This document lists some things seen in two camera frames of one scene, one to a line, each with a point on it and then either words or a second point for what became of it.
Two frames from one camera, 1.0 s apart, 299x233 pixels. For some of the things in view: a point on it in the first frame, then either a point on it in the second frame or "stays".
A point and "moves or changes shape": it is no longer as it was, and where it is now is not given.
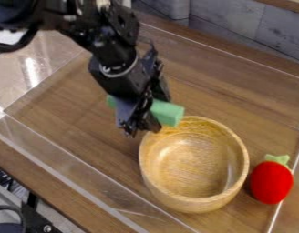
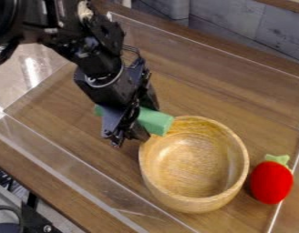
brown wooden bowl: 195,165 stays
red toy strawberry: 271,179 stays
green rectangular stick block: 165,114 moves or changes shape
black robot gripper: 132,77 → 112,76
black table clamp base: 33,222 stays
